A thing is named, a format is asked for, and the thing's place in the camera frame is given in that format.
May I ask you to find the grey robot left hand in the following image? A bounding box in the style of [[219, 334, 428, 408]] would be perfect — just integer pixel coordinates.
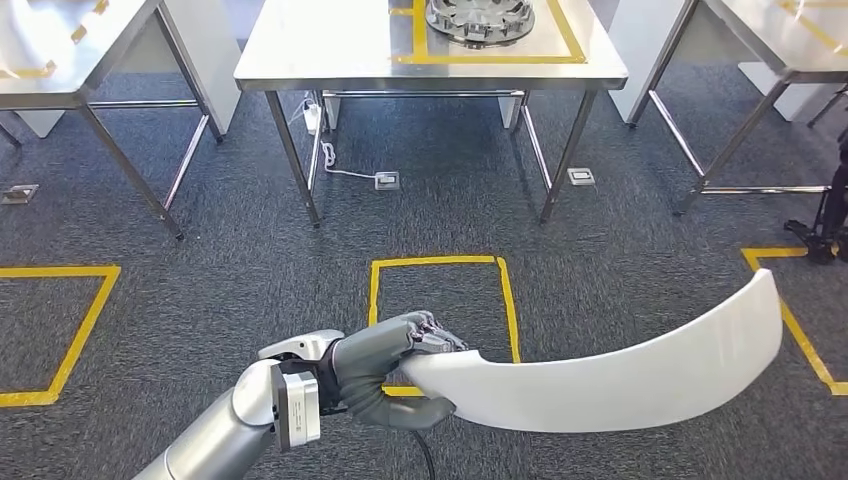
[[329, 309, 470, 432]]

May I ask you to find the white curved plastic part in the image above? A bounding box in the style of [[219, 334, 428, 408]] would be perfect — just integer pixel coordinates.
[[399, 268, 784, 435]]

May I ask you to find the stainless steel workbench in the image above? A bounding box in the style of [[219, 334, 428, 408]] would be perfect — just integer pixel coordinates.
[[0, 0, 227, 241], [625, 0, 848, 218], [233, 0, 629, 230]]

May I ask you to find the white cabinet panel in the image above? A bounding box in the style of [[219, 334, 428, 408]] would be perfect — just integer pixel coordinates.
[[606, 0, 704, 125], [109, 0, 243, 138]]

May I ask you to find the grey metal wheel hub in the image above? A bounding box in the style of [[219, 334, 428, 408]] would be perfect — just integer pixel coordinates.
[[424, 0, 537, 50]]

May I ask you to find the black tripod stand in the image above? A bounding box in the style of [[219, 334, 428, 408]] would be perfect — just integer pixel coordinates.
[[783, 125, 848, 266]]

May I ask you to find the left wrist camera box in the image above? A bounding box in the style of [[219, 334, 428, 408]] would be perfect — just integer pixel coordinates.
[[270, 368, 324, 454]]

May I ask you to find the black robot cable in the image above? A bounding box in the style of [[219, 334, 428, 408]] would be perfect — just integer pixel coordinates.
[[410, 429, 439, 480]]

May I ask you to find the white power cable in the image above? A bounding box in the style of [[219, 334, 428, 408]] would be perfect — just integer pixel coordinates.
[[319, 139, 378, 180]]

